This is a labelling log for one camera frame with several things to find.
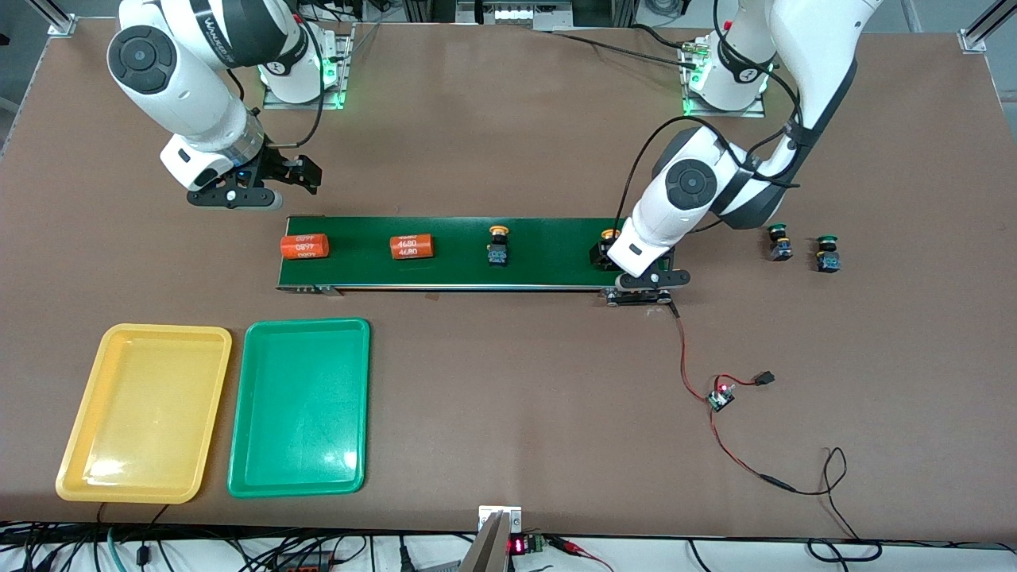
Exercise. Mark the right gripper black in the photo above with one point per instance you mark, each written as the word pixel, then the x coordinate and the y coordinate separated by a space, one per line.
pixel 280 166

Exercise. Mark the yellow push button switch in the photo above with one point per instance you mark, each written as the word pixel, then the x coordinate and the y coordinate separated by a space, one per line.
pixel 610 233
pixel 498 256

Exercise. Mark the orange cylinder printed 4680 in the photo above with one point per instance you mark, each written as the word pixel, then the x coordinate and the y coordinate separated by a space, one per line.
pixel 304 247
pixel 411 247

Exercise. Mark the green push button switch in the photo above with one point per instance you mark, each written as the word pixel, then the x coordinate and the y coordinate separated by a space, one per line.
pixel 780 248
pixel 828 260

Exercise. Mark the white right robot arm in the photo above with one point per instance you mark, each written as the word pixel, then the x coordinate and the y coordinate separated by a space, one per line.
pixel 191 79

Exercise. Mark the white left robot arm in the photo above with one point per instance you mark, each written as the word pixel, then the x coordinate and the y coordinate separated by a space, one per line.
pixel 691 187

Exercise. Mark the green conveyor belt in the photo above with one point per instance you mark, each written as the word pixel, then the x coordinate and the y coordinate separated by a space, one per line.
pixel 556 250

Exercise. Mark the small black sensor circuit board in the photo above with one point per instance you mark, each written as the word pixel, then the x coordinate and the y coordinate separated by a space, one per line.
pixel 720 400

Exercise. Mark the green plastic tray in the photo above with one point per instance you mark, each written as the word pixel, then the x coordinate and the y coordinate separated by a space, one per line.
pixel 302 405

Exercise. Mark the yellow plastic tray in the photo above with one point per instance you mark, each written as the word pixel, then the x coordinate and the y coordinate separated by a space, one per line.
pixel 143 413

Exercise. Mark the red probe lead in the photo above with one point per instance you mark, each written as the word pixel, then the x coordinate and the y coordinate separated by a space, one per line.
pixel 576 546

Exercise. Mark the red digit display module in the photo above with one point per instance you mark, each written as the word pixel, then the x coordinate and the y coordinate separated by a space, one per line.
pixel 517 546

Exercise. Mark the red power strip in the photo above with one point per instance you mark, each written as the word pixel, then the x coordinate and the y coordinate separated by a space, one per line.
pixel 306 566

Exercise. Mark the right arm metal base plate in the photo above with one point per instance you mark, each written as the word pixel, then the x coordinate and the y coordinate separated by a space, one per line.
pixel 347 71

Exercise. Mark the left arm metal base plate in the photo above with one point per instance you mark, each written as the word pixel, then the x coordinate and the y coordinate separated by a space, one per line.
pixel 723 114

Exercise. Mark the silver camera bracket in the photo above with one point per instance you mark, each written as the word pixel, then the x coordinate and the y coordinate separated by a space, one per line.
pixel 499 516

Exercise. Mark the aluminium frame profile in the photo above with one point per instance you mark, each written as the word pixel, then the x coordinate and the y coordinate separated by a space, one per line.
pixel 973 40
pixel 59 24

